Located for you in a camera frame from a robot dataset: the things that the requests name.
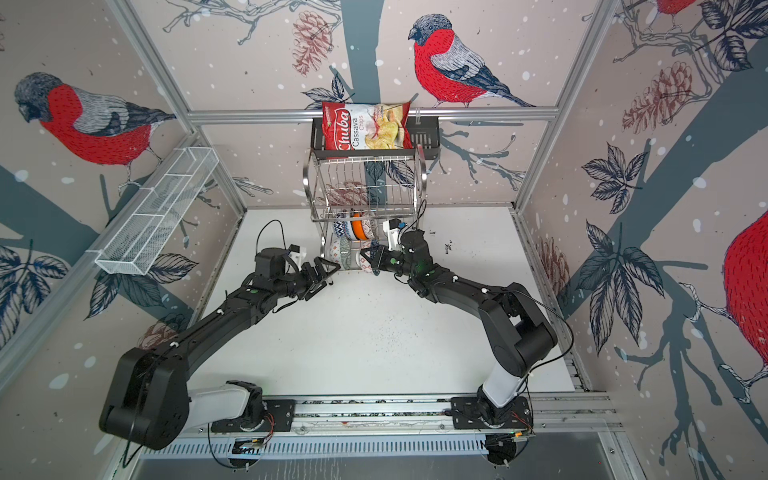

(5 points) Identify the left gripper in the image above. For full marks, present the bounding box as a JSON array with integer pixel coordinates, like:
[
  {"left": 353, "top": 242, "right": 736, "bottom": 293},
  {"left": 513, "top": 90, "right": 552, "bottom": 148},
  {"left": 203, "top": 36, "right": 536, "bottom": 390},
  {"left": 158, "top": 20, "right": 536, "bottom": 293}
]
[{"left": 274, "top": 256, "right": 341, "bottom": 299}]

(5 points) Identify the orange plastic bowl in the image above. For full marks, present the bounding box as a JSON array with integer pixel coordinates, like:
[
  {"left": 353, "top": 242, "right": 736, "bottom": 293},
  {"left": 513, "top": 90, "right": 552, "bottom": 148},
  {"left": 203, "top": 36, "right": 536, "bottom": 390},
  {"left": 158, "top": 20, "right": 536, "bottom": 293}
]
[{"left": 350, "top": 213, "right": 368, "bottom": 241}]

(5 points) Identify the stainless steel dish rack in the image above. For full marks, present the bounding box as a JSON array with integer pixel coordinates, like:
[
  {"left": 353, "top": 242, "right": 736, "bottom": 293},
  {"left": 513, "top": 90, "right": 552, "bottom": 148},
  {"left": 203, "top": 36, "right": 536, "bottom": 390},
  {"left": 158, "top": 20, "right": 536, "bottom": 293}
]
[{"left": 302, "top": 148, "right": 427, "bottom": 265}]

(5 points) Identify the dark blue patterned bowl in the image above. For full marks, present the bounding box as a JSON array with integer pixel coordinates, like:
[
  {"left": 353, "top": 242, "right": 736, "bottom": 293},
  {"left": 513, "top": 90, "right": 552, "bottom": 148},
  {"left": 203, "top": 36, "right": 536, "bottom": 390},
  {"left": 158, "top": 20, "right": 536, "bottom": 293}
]
[{"left": 355, "top": 246, "right": 370, "bottom": 273}]

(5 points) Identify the blue floral ceramic bowl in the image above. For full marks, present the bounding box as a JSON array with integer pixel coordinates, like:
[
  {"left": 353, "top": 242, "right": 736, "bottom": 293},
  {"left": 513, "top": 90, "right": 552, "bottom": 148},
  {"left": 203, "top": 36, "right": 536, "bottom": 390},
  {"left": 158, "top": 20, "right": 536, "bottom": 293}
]
[{"left": 344, "top": 215, "right": 357, "bottom": 241}]

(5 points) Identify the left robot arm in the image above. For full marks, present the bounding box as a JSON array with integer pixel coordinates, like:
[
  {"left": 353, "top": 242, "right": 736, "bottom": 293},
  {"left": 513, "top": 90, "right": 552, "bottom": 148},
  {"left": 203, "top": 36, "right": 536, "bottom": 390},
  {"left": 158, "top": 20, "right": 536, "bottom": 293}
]
[{"left": 98, "top": 257, "right": 341, "bottom": 450}]

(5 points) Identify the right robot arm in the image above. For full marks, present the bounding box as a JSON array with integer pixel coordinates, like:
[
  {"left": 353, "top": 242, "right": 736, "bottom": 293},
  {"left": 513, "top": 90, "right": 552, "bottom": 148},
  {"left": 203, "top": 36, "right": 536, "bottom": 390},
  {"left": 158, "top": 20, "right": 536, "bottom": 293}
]
[{"left": 361, "top": 230, "right": 558, "bottom": 425}]

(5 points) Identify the red cassava chips bag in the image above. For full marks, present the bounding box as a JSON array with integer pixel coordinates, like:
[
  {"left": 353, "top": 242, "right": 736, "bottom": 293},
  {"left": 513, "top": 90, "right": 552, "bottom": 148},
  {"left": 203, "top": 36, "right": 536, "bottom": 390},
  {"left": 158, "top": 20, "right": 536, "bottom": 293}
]
[{"left": 317, "top": 102, "right": 414, "bottom": 159}]

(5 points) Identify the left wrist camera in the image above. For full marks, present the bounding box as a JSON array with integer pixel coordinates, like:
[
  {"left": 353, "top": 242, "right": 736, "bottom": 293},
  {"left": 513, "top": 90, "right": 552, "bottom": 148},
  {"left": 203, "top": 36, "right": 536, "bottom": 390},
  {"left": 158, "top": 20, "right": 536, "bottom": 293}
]
[{"left": 255, "top": 244, "right": 307, "bottom": 279}]

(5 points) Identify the black wall basket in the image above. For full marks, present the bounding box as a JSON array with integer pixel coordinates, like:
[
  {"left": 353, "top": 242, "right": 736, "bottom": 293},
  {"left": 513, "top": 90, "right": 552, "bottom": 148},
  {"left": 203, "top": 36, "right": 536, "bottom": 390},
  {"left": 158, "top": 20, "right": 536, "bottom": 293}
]
[{"left": 310, "top": 116, "right": 441, "bottom": 160}]

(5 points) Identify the aluminium front rail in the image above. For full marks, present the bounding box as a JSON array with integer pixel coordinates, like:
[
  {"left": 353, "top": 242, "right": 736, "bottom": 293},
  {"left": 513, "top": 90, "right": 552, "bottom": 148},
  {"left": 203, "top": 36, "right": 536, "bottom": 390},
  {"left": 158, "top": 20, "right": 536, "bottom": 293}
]
[{"left": 176, "top": 384, "right": 623, "bottom": 438}]

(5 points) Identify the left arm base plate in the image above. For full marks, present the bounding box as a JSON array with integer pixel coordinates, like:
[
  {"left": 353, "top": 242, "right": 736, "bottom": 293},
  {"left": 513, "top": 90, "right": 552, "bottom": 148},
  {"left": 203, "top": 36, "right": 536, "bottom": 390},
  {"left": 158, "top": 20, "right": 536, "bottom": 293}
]
[{"left": 211, "top": 399, "right": 297, "bottom": 435}]

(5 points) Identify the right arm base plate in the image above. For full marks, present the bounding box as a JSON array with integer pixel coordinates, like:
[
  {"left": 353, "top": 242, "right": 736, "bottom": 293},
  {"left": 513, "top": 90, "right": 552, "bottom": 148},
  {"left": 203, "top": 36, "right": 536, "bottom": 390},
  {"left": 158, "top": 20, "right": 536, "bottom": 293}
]
[{"left": 447, "top": 395, "right": 533, "bottom": 430}]

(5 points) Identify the white wire mesh shelf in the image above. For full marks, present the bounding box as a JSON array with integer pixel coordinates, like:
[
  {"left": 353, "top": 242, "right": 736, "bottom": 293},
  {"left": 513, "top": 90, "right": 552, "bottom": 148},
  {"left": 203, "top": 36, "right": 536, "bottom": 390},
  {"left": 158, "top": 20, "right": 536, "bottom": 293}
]
[{"left": 95, "top": 146, "right": 219, "bottom": 275}]

